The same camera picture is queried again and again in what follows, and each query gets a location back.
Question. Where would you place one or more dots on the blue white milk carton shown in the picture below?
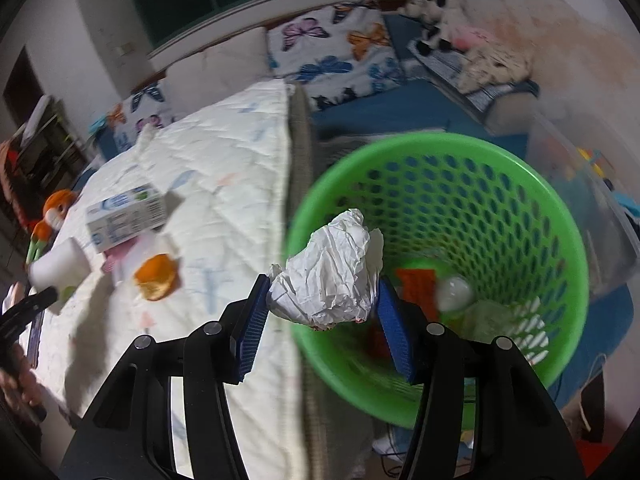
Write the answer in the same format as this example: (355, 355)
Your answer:
(124, 216)

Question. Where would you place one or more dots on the orange peel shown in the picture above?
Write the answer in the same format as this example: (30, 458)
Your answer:
(156, 277)

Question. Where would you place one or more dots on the person's left hand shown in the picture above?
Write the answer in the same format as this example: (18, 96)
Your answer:
(20, 387)

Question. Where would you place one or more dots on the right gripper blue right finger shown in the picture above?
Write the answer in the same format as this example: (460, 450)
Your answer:
(391, 312)

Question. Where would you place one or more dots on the spotted cloth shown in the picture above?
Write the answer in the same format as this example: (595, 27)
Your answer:
(491, 64)

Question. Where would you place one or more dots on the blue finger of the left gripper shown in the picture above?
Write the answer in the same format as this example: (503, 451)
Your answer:
(17, 318)

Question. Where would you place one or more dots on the white quilted mattress pad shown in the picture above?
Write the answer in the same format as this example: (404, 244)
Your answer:
(223, 172)

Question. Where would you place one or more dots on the butterfly pillow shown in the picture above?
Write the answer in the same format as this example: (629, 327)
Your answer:
(118, 130)
(338, 53)

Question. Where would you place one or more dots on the pink plush toy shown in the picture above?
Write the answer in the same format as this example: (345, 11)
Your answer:
(466, 37)

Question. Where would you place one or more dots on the left butterfly pillow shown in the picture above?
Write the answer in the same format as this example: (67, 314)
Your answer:
(118, 130)

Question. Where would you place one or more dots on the green plastic basket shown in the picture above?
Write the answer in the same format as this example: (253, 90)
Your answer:
(456, 205)

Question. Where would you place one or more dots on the clear plastic cup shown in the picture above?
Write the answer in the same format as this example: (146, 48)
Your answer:
(485, 320)

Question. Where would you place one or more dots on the orange plush toy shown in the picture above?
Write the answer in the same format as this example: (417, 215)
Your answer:
(54, 212)

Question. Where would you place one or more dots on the grey pillow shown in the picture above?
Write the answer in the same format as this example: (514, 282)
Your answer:
(212, 75)

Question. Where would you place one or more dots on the pink snack packet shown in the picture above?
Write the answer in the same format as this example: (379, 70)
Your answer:
(115, 254)

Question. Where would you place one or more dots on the right butterfly pillow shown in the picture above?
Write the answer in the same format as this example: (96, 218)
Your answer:
(338, 53)

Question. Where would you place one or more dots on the white paper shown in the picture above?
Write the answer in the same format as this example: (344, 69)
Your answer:
(334, 279)

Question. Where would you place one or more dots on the cow plush toy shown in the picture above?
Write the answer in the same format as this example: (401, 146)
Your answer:
(442, 22)

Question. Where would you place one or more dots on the orange snack wrapper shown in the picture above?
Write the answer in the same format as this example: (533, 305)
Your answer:
(418, 286)

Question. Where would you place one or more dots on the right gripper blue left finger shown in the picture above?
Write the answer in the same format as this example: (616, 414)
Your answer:
(248, 319)

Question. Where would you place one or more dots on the white paper cup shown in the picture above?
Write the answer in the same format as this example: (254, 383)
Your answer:
(64, 268)

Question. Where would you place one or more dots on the clear plastic storage box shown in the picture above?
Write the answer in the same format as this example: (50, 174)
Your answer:
(612, 246)

